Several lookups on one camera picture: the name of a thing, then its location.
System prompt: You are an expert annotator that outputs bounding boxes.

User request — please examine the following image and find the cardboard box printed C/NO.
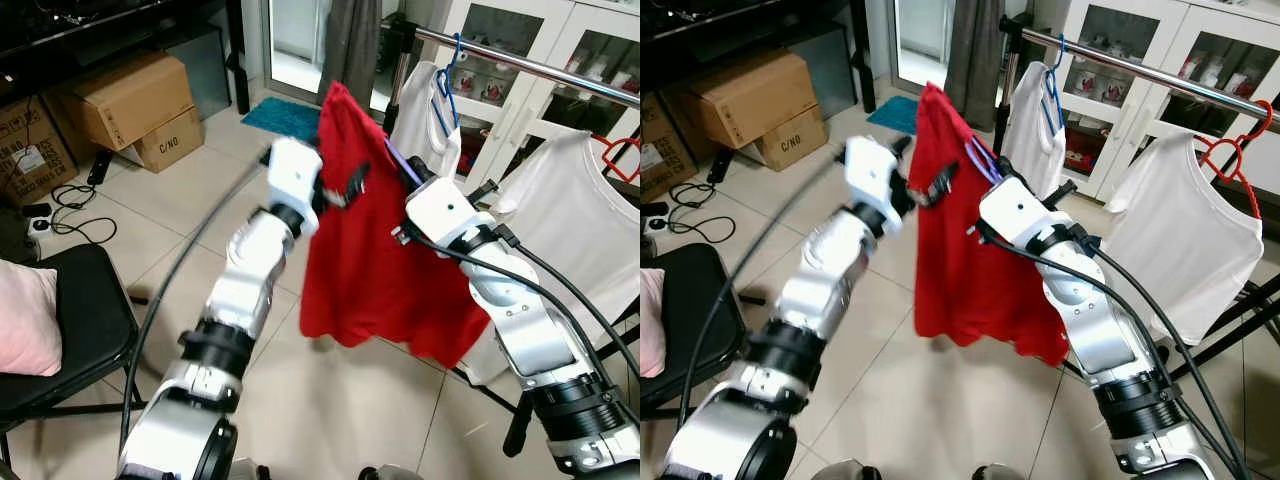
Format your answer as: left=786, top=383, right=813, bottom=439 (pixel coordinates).
left=752, top=103, right=829, bottom=172
left=128, top=105, right=206, bottom=174

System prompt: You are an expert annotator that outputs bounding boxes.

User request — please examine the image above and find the black clothes rack steel rail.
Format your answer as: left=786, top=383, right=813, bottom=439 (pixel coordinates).
left=383, top=18, right=641, bottom=459
left=995, top=15, right=1280, bottom=386

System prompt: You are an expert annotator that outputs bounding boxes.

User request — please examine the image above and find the grey metal box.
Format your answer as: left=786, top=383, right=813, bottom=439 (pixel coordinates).
left=160, top=25, right=233, bottom=121
left=785, top=22, right=856, bottom=119

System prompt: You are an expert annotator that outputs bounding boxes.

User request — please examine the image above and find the red hanger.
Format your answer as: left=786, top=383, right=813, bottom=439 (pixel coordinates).
left=597, top=133, right=641, bottom=187
left=1195, top=98, right=1276, bottom=219

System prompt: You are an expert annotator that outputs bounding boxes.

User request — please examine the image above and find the grey curtain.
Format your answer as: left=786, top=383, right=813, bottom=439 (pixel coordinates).
left=945, top=0, right=1006, bottom=103
left=318, top=0, right=384, bottom=109

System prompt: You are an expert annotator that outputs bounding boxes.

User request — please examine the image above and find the teal floor mat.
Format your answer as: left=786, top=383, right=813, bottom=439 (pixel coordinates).
left=866, top=95, right=919, bottom=136
left=240, top=96, right=323, bottom=142

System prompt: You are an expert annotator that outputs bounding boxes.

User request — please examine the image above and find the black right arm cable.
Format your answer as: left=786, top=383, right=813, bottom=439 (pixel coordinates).
left=968, top=222, right=1251, bottom=480
left=392, top=222, right=641, bottom=401

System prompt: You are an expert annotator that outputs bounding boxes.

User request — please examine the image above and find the red t-shirt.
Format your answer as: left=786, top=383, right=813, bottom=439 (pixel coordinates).
left=912, top=82, right=1071, bottom=367
left=299, top=81, right=492, bottom=370

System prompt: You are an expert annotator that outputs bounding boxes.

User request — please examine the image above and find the cardboard box with white label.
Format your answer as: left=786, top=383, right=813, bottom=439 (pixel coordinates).
left=640, top=93, right=701, bottom=204
left=0, top=95, right=79, bottom=208

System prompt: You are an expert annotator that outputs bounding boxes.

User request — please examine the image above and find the white t-shirt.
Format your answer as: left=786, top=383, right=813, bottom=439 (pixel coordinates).
left=462, top=129, right=641, bottom=387
left=1100, top=130, right=1265, bottom=347
left=1003, top=61, right=1068, bottom=199
left=388, top=61, right=464, bottom=181

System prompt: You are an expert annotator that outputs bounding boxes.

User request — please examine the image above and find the blue hanger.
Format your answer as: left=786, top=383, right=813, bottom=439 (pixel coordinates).
left=431, top=32, right=467, bottom=139
left=1040, top=33, right=1069, bottom=136

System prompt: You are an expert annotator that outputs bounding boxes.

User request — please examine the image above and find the black tv bench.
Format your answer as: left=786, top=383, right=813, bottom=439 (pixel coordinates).
left=0, top=0, right=251, bottom=116
left=640, top=0, right=876, bottom=111

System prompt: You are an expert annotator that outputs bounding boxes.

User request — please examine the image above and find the purple wire hanger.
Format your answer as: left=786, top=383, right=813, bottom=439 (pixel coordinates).
left=964, top=135, right=1004, bottom=186
left=384, top=137, right=426, bottom=187

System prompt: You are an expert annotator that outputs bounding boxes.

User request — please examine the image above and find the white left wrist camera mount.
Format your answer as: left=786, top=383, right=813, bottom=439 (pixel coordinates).
left=843, top=135, right=907, bottom=211
left=265, top=137, right=324, bottom=215

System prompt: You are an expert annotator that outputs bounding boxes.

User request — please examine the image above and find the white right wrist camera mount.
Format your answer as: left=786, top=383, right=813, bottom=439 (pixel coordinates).
left=405, top=178, right=491, bottom=251
left=978, top=177, right=1063, bottom=251

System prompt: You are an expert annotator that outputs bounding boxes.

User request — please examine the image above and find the large plain cardboard box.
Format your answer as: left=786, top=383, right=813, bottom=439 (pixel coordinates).
left=685, top=48, right=819, bottom=149
left=58, top=50, right=197, bottom=153

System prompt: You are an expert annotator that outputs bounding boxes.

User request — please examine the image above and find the thin black floor cable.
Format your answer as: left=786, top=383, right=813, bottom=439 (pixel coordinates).
left=45, top=183, right=119, bottom=246
left=668, top=180, right=739, bottom=244

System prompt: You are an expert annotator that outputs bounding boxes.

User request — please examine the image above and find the white glass-door cabinet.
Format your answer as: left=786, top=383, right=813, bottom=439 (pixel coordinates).
left=1040, top=0, right=1280, bottom=201
left=405, top=0, right=641, bottom=193

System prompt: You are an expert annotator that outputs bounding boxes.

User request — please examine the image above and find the glass balcony door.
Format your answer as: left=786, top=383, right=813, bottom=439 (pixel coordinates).
left=890, top=0, right=956, bottom=93
left=262, top=0, right=331, bottom=101

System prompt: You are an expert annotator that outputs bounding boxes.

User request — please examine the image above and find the pink pillow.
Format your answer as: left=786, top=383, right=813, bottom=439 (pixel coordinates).
left=0, top=259, right=63, bottom=378
left=640, top=268, right=668, bottom=379

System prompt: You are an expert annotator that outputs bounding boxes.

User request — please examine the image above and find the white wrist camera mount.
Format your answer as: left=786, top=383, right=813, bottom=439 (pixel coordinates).
left=843, top=135, right=907, bottom=211
left=978, top=177, right=1063, bottom=251
left=405, top=178, right=491, bottom=251
left=265, top=137, right=324, bottom=215

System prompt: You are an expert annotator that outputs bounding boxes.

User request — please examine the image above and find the black chair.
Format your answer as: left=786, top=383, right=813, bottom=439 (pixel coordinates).
left=640, top=243, right=766, bottom=421
left=0, top=243, right=151, bottom=466

